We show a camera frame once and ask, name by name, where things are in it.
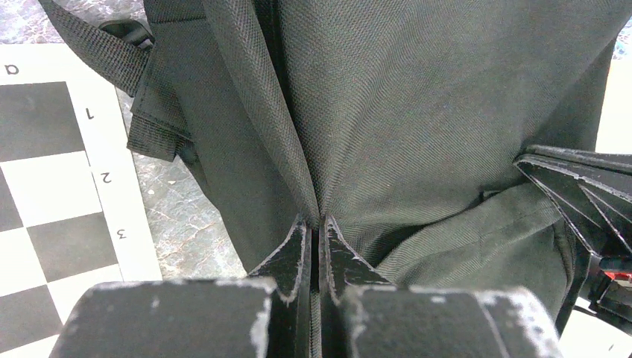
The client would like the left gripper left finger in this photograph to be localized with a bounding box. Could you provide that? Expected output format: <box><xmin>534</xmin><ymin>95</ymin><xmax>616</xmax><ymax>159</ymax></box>
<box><xmin>248</xmin><ymin>216</ymin><xmax>312</xmax><ymax>357</ymax></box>

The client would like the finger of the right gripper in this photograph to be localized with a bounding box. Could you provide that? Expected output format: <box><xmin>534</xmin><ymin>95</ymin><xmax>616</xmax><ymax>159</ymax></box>
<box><xmin>513</xmin><ymin>145</ymin><xmax>631</xmax><ymax>257</ymax></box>

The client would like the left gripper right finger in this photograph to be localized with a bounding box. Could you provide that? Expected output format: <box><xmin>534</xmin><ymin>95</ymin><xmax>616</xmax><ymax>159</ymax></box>
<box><xmin>318</xmin><ymin>216</ymin><xmax>391</xmax><ymax>357</ymax></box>

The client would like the black student backpack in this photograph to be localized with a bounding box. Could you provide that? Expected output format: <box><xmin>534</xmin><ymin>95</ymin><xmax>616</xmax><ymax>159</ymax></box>
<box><xmin>42</xmin><ymin>1</ymin><xmax>631</xmax><ymax>317</ymax></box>

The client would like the black white chessboard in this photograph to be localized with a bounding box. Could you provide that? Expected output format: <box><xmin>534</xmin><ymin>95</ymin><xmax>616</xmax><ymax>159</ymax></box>
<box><xmin>1</xmin><ymin>44</ymin><xmax>162</xmax><ymax>357</ymax></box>

